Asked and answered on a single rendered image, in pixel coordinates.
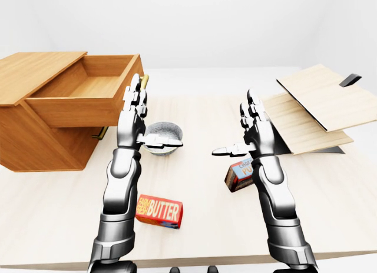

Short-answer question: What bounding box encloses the pale wood board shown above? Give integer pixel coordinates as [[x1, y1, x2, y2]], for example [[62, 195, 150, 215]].
[[262, 92, 355, 157]]

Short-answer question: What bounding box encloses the black handle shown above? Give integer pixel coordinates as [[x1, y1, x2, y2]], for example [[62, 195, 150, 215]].
[[339, 74, 363, 88]]

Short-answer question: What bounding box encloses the brass drawer handle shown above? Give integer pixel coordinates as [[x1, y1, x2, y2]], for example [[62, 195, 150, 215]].
[[91, 126, 110, 140], [138, 74, 150, 93]]

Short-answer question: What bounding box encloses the pale wood panel, black-edged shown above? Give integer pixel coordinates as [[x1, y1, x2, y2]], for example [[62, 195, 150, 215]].
[[276, 64, 377, 134]]

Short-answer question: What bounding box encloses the red butter box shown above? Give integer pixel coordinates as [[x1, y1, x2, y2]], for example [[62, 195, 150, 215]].
[[135, 194, 184, 230]]

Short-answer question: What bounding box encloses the open wooden drawer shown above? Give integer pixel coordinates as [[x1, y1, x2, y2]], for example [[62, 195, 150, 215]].
[[25, 54, 145, 129]]

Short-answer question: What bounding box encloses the brown chocolate pudding box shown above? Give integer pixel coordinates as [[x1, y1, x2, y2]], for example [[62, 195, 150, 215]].
[[224, 157, 256, 194]]

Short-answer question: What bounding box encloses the grey speckled bowl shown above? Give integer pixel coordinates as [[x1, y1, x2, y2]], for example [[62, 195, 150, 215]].
[[141, 121, 184, 157]]

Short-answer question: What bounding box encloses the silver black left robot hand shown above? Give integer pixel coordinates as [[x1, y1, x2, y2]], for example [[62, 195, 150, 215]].
[[116, 73, 184, 152]]

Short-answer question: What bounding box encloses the closed wooden drawer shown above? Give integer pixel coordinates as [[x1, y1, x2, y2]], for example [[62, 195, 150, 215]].
[[50, 126, 110, 171]]

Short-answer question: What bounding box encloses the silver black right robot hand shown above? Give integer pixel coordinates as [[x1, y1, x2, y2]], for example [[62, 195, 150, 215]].
[[211, 88, 279, 160]]

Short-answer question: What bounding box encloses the wooden cabinet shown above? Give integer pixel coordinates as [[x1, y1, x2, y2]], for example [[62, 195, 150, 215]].
[[0, 51, 118, 173]]

